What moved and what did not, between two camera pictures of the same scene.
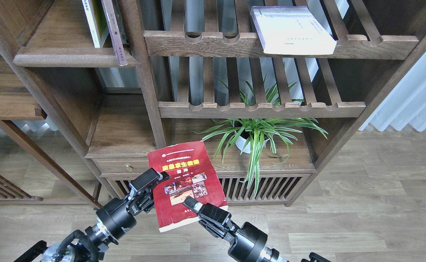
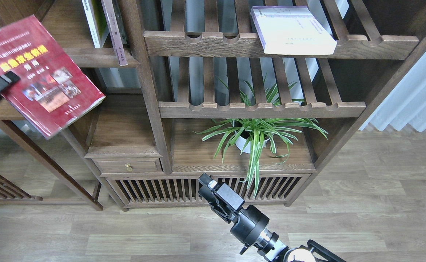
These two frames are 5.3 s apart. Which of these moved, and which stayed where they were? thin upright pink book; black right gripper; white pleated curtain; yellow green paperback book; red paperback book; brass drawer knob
Moved: black right gripper; red paperback book
Stayed: thin upright pink book; brass drawer knob; yellow green paperback book; white pleated curtain
